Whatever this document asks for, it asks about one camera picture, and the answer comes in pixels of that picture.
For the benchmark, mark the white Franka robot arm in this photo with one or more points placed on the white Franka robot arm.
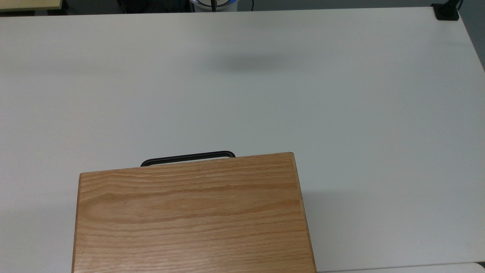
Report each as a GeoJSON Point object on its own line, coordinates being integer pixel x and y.
{"type": "Point", "coordinates": [213, 4]}

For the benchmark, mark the wooden oak cabinet box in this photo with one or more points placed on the wooden oak cabinet box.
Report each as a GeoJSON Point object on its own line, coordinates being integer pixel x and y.
{"type": "Point", "coordinates": [193, 216]}

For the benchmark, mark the black table clamp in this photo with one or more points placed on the black table clamp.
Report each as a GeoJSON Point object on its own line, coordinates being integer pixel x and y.
{"type": "Point", "coordinates": [447, 11]}

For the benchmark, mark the light wooden side table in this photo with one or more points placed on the light wooden side table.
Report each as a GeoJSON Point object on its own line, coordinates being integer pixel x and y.
{"type": "Point", "coordinates": [30, 3]}

